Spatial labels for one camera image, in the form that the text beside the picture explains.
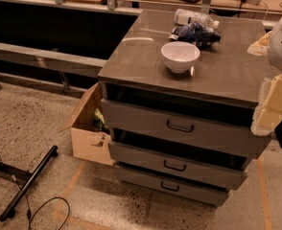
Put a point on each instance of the black stand leg bar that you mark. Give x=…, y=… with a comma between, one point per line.
x=9, y=212

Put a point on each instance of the white bowl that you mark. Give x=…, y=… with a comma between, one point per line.
x=180, y=56

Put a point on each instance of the grey bottom drawer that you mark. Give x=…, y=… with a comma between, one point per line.
x=171, y=186

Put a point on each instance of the blue crumpled chip bag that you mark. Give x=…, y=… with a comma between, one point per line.
x=195, y=33

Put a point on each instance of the grey metal railing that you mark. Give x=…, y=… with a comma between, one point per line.
x=52, y=60

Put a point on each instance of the green snack bag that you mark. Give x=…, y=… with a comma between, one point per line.
x=99, y=121

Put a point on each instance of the grey drawer cabinet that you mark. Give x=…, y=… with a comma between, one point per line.
x=223, y=88

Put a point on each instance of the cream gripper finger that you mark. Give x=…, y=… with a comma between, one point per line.
x=268, y=113
x=261, y=46

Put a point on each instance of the grey middle drawer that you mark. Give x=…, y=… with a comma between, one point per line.
x=177, y=166

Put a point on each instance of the cardboard box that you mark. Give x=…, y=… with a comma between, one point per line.
x=88, y=143

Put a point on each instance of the clear plastic bottle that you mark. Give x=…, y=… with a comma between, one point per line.
x=185, y=17

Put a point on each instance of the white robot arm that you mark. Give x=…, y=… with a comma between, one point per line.
x=275, y=46

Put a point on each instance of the grey top drawer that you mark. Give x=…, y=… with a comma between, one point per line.
x=192, y=131

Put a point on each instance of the grey drawer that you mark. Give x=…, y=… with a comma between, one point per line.
x=177, y=166
x=192, y=131
x=171, y=186

